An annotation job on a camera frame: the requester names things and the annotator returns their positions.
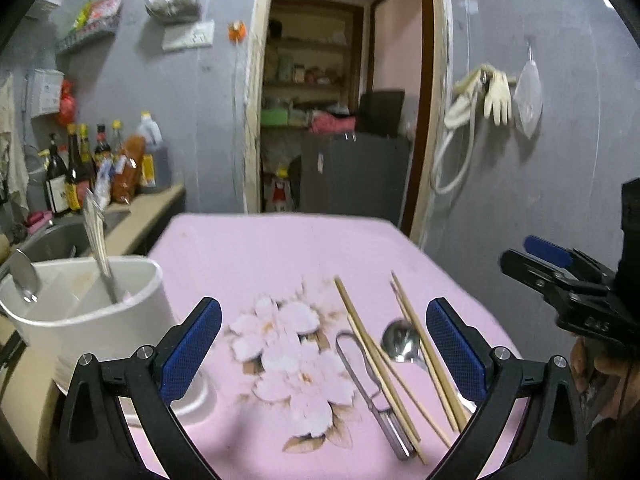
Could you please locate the white wall socket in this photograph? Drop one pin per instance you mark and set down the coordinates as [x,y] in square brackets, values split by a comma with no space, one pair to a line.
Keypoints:
[188,36]

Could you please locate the red plastic bag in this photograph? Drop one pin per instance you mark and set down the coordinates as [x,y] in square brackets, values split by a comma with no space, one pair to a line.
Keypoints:
[68,105]

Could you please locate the wooden chopstick three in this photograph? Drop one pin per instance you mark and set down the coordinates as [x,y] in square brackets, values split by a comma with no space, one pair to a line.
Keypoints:
[436,358]

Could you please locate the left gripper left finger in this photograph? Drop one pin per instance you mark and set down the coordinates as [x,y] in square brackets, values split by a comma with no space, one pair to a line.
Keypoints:
[95,439]

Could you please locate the wooden chopstick two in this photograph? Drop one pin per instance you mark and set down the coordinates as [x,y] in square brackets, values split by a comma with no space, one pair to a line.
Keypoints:
[395,428]

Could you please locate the clear plastic bag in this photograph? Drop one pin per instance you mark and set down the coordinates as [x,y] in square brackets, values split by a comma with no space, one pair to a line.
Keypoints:
[528,97]

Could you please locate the wooden door frame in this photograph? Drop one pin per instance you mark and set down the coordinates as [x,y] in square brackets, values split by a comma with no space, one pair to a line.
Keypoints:
[419,201]

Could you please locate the pink floral tablecloth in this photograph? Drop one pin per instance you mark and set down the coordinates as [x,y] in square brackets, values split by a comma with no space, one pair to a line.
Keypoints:
[286,407]

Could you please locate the wall spice rack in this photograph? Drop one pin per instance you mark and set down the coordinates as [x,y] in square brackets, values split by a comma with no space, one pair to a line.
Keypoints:
[95,21]

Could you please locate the wooden chopstick one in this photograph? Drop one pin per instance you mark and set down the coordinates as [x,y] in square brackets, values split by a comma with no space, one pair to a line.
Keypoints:
[377,365]

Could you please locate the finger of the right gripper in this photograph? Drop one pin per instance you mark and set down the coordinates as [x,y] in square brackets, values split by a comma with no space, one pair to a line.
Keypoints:
[550,251]
[540,272]

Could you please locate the cream rubber gloves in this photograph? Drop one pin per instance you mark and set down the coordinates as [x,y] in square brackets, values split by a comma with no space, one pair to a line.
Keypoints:
[485,82]

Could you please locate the wooden chopstick four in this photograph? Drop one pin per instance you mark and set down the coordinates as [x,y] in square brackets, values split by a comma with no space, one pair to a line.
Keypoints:
[448,399]

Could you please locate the white oil jug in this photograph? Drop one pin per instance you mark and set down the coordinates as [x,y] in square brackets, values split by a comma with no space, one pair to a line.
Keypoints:
[155,169]

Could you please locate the orange wall hook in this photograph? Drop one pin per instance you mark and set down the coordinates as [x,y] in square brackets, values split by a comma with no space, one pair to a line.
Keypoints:
[237,32]

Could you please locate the black monitor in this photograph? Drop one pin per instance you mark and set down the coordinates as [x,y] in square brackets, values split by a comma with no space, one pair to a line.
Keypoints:
[379,112]

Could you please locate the steel spoon in holder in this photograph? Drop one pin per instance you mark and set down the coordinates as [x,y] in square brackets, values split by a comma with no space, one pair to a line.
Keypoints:
[26,279]

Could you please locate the person's right hand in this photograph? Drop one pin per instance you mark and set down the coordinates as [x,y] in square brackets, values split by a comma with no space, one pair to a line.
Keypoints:
[626,394]

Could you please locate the steel spoon on table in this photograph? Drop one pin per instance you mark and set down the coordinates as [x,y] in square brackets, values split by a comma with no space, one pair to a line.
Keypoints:
[400,343]

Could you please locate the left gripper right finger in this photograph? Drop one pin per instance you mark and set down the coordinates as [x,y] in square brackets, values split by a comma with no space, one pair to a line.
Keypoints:
[550,441]

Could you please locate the steel sink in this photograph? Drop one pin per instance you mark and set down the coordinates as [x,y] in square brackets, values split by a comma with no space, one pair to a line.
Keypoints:
[61,238]

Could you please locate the orange snack bag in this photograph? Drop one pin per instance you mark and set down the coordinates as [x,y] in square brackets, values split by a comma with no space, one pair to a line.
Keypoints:
[127,169]

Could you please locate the white utensil holder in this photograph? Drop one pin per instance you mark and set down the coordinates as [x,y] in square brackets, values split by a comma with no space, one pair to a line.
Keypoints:
[74,315]

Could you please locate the soy sauce bottle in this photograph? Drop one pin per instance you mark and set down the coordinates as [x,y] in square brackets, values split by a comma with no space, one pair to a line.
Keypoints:
[78,178]

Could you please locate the dark grey cabinet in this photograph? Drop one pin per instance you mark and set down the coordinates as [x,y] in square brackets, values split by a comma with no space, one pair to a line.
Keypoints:
[354,174]

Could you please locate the dark wine bottle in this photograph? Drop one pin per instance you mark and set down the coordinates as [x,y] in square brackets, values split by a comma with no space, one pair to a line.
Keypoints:
[55,183]

